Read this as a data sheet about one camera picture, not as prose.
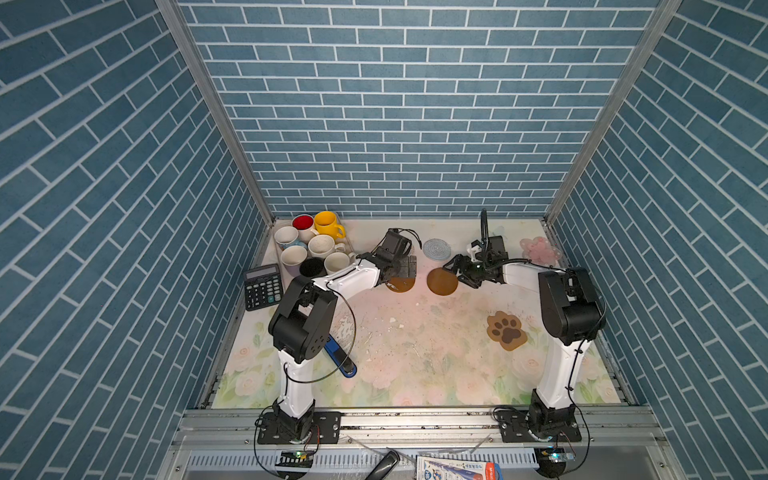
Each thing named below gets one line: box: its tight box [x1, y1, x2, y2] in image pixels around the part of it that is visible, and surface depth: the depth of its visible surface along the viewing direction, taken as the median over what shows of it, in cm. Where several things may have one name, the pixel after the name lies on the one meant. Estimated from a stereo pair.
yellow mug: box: [314, 210, 347, 240], surface depth 110 cm
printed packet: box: [416, 456, 504, 480], surface depth 69 cm
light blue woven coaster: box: [422, 238, 452, 261], surface depth 114 cm
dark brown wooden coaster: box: [426, 267, 458, 296], surface depth 104 cm
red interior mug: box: [292, 213, 319, 244], surface depth 110 cm
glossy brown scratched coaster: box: [385, 277, 416, 293], surface depth 102 cm
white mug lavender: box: [280, 245, 308, 278], surface depth 102 cm
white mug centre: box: [308, 234, 346, 259], surface depth 104 cm
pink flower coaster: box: [520, 236, 562, 268], surface depth 114 cm
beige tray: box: [274, 212, 357, 282], surface depth 104 cm
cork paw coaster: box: [487, 310, 528, 351], surface depth 92 cm
